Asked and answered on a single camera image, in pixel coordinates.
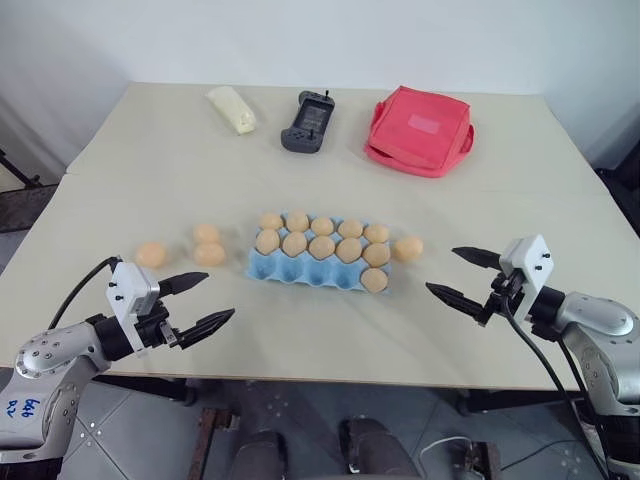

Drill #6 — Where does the cream plastic-wrapped bundle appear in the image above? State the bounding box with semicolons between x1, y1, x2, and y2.
205;86;258;135

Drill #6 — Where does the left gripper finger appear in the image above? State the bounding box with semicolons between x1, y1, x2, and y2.
177;307;236;348
158;271;209;297

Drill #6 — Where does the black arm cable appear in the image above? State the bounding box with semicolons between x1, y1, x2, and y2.
47;255;123;331
501;292;609;480

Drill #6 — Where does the black stand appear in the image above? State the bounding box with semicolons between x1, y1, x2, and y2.
0;147;64;191

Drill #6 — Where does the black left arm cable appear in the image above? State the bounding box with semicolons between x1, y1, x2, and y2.
47;255;123;331

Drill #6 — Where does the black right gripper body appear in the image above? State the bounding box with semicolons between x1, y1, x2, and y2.
475;269;527;329

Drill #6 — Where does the black equipment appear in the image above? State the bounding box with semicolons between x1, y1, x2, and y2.
595;130;640;236

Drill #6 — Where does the white floor cable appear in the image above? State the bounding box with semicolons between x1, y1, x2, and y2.
418;432;581;474

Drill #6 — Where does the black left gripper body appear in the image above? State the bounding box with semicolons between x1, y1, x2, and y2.
133;299;183;357

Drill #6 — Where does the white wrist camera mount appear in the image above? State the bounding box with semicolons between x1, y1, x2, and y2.
106;258;162;359
498;233;554;322

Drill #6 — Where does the dark rounded shape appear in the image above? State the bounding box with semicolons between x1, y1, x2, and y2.
233;429;292;480
338;417;419;480

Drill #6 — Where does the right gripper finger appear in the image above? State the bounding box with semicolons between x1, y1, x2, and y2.
451;245;502;272
424;281;490;324

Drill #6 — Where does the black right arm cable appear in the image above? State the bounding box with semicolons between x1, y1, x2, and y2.
501;292;609;480

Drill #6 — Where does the red fabric bag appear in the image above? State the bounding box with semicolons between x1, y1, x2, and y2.
363;84;475;179

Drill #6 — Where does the blue egg tray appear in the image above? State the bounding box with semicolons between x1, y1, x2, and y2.
243;211;394;297

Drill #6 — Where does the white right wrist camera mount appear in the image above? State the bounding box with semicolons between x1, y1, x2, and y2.
498;233;554;322

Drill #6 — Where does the dark grey handheld game console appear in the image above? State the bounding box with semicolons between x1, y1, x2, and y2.
279;89;336;155

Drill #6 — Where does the rusty metal bracket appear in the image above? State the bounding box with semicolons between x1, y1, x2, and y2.
197;407;237;480

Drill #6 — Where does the black table frame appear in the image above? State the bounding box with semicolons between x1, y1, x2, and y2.
89;375;589;417

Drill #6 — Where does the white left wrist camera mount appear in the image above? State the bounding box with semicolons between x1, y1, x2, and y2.
106;258;162;359

